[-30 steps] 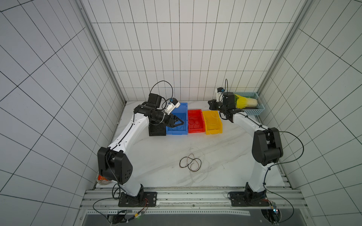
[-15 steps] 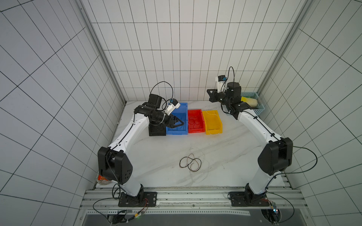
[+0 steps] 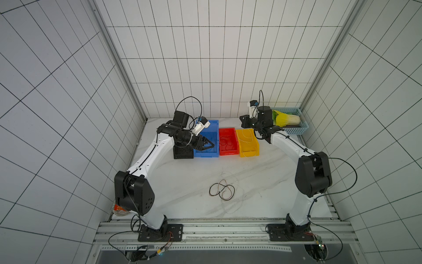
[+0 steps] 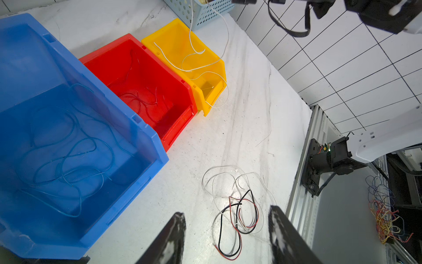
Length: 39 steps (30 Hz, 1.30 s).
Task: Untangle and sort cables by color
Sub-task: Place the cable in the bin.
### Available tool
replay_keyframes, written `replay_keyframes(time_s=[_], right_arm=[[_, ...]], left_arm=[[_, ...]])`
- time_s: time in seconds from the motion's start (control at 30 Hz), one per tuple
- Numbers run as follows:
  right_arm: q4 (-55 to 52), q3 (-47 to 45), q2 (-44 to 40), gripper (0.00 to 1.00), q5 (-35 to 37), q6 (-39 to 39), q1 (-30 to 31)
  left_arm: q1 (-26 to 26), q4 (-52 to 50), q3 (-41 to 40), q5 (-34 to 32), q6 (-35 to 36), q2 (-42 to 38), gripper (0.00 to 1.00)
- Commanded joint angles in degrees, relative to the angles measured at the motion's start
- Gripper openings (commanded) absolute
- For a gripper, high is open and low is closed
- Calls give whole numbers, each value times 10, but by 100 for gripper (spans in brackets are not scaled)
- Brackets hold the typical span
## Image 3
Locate light blue mesh basket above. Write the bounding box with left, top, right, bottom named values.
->
left=272, top=107, right=309, bottom=135

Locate aluminium mounting rail frame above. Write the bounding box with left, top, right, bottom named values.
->
left=87, top=218, right=367, bottom=264

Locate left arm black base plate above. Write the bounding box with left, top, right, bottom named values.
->
left=137, top=223, right=184, bottom=242

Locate red plastic bin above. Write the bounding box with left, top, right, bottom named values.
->
left=219, top=128, right=240, bottom=156

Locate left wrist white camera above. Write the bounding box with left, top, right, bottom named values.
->
left=191, top=117, right=211, bottom=136

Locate black plastic bin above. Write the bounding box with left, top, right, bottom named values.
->
left=173, top=146, right=194, bottom=160

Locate wrist white camera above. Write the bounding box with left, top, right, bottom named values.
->
left=191, top=117, right=211, bottom=136
left=248, top=100, right=259, bottom=118

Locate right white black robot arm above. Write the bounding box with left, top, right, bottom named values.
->
left=240, top=100, right=333, bottom=235

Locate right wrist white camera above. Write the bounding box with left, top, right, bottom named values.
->
left=248, top=100, right=259, bottom=118

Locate red cable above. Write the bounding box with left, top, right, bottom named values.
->
left=220, top=135, right=237, bottom=151

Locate white cable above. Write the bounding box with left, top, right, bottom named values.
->
left=239, top=130, right=259, bottom=153

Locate coloured cable bundle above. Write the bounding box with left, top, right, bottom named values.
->
left=208, top=173, right=255, bottom=215

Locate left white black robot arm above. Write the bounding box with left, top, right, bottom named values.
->
left=114, top=111, right=214, bottom=233

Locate blue plastic bin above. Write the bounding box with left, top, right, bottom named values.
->
left=193, top=120, right=219, bottom=158

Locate yellow plastic bin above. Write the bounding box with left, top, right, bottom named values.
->
left=236, top=129, right=260, bottom=158

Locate red yellow snack bag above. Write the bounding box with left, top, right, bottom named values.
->
left=113, top=204, right=130, bottom=217

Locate toy napa cabbage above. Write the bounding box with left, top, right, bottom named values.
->
left=272, top=110, right=301, bottom=127

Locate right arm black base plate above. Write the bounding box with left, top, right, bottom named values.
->
left=266, top=218, right=315, bottom=242

